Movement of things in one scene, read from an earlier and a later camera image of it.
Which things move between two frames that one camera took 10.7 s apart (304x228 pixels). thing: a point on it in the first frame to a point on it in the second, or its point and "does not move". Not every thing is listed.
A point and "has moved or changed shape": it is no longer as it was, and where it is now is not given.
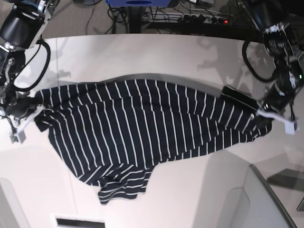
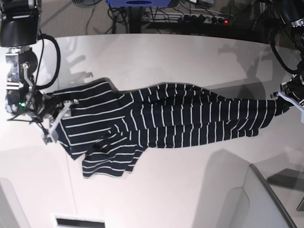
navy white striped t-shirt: (111, 134) has moved or changed shape
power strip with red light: (203, 19) does not move
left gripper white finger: (18, 136) to (53, 137)
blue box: (138, 3) does not move
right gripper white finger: (290, 126) to (291, 99)
